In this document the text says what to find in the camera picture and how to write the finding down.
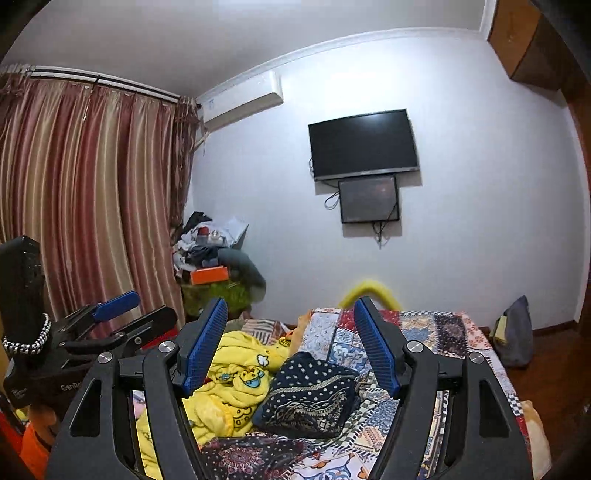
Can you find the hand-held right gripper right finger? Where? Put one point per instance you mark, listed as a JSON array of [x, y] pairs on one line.
[[376, 346]]

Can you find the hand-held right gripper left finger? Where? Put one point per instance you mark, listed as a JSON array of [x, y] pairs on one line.
[[207, 341]]

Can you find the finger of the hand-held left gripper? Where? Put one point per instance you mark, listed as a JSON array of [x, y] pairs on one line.
[[147, 325], [115, 305]]

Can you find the navy patterned garment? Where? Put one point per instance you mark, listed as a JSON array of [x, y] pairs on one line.
[[304, 392]]

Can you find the person's left forearm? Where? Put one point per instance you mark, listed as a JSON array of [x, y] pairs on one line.
[[34, 445]]

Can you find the patchwork bed sheet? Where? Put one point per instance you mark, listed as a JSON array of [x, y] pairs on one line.
[[415, 328]]

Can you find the green cloth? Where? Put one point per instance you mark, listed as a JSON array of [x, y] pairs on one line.
[[221, 295]]

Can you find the yellow curved object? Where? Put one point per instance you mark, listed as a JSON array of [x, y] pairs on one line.
[[369, 286]]

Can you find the orange box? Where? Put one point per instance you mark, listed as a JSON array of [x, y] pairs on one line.
[[210, 275]]

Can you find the yellow cartoon blanket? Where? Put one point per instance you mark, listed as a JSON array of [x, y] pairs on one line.
[[231, 406]]

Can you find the grey jacket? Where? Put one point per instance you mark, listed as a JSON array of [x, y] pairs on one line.
[[247, 272]]

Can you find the tan orange cloth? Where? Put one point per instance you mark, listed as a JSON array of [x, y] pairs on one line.
[[299, 325]]

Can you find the pile of clutter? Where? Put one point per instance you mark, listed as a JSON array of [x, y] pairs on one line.
[[203, 240]]

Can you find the striped red curtain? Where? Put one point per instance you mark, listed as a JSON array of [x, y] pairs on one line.
[[92, 184]]

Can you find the dark red paisley cloth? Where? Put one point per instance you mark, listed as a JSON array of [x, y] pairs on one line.
[[249, 461]]

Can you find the grey bag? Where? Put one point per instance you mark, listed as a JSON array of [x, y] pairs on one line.
[[517, 337]]

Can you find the small black framed screen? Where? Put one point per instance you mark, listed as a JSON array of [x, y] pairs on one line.
[[369, 199]]

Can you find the tan fleece blanket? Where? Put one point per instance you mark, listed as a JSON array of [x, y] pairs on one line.
[[538, 438]]

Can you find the white air conditioner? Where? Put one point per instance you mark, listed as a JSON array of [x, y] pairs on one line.
[[240, 101]]

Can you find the wooden wardrobe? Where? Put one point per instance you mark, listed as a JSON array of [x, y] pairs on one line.
[[521, 37]]

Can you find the black wall television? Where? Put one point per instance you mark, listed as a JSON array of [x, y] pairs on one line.
[[364, 143]]

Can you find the curtain rail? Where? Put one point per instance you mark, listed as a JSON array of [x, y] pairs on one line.
[[115, 83]]

